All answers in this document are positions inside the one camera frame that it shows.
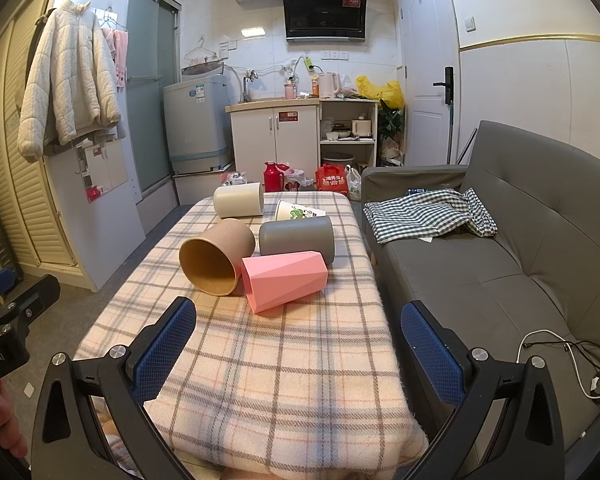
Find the frosted glass door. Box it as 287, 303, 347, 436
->
127, 0, 181, 196

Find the grey cup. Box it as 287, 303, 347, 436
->
258, 216, 336, 265

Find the pink faceted cup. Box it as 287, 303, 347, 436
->
241, 250, 328, 315

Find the plaid tablecloth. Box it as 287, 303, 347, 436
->
72, 191, 431, 473

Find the white sink cabinet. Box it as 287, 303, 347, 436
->
225, 99, 321, 188

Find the black range hood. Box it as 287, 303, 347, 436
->
278, 0, 370, 43

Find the white padded jacket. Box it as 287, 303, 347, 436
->
17, 0, 123, 162

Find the brown cup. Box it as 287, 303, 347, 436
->
179, 218, 257, 296

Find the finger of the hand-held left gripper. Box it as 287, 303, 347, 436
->
0, 268, 61, 335

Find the white cable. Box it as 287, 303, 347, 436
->
517, 330, 600, 411

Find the white plastic bag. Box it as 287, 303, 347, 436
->
345, 165, 363, 201

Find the black door handle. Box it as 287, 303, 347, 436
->
433, 66, 454, 106

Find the louvered wardrobe door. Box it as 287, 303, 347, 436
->
0, 0, 78, 281

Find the green plant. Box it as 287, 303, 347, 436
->
378, 100, 406, 148

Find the green checked cloth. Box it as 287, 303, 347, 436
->
364, 187, 498, 245

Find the white leaning panel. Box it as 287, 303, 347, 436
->
42, 135, 147, 293

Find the cream cup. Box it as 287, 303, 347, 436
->
213, 182, 266, 219

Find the red thermos jug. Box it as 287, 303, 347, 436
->
263, 161, 291, 193

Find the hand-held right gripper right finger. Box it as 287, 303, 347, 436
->
400, 300, 566, 480

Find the open white shelf unit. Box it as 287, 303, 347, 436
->
319, 99, 380, 171

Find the red shopping bag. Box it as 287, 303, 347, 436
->
315, 163, 351, 197

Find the white washing machine base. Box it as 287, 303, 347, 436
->
172, 170, 236, 206

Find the grey sofa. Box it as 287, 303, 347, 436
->
361, 120, 600, 466

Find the white door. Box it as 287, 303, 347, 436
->
397, 0, 463, 166

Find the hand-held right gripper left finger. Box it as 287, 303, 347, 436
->
31, 296, 197, 480

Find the person's left hand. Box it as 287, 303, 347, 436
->
0, 380, 27, 461

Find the basin on washer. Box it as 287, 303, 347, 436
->
181, 62, 227, 77

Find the grey washing machine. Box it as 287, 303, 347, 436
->
162, 75, 233, 176

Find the white printed paper cup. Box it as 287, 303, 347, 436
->
274, 199, 327, 222

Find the white electric kettle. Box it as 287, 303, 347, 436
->
318, 72, 340, 99

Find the yellow plastic bag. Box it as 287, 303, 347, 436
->
356, 75, 405, 109

